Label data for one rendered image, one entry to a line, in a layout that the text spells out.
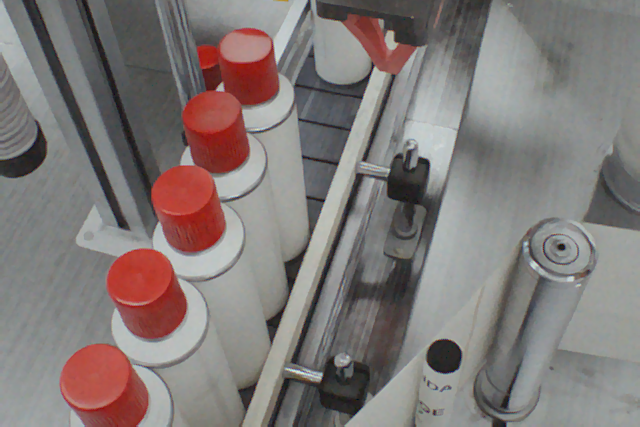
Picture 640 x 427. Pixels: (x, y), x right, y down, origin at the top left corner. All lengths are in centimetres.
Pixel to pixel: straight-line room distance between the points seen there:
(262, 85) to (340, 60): 23
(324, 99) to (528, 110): 18
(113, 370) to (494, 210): 37
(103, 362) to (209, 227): 9
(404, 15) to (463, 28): 41
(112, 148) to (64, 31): 12
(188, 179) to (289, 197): 15
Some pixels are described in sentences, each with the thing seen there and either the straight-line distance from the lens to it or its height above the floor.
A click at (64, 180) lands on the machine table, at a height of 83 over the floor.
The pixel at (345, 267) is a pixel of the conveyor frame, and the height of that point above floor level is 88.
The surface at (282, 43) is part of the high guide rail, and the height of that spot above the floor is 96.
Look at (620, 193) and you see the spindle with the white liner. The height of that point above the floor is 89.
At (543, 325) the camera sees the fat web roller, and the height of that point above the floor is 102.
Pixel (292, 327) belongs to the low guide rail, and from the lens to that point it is 54.
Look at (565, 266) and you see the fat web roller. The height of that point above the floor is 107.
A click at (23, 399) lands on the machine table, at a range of 67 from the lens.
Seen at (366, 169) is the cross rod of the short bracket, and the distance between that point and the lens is 62.
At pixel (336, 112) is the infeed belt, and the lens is 70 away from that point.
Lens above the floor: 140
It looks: 53 degrees down
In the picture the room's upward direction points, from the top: 5 degrees counter-clockwise
